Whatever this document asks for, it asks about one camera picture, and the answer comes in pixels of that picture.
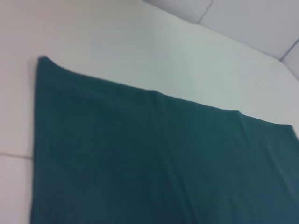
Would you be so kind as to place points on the teal t-shirt with FREE print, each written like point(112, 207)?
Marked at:
point(151, 163)

